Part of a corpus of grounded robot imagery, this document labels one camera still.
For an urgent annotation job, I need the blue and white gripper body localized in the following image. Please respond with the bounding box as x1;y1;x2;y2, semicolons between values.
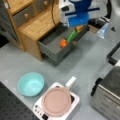
59;0;107;27

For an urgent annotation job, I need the orange toy carrot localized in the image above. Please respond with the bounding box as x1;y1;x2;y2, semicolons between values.
60;39;67;48

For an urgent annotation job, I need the grey drawer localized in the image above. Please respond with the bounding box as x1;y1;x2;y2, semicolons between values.
39;25;89;63

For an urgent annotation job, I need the yellow toy vegetable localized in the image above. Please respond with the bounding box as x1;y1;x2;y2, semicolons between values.
76;26;84;32

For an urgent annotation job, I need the green toy vegetable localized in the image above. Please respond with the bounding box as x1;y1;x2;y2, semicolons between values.
67;30;77;43

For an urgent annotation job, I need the wooden drawer cabinet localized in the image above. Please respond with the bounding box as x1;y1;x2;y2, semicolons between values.
0;0;60;60

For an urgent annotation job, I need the black monitor stand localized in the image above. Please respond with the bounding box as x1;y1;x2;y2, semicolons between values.
106;42;120;65

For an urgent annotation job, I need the teal bowl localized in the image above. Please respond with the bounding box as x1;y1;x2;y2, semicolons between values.
17;72;45;97

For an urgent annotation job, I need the silver toaster oven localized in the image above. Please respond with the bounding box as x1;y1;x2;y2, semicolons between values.
91;66;120;120

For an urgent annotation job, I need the pink pan with lid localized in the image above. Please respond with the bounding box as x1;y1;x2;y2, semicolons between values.
42;76;76;117

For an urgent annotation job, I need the white induction cooker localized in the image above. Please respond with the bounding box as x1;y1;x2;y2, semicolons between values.
33;82;80;120

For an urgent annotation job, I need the black perforated board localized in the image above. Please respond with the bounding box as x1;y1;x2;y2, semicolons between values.
0;82;38;120

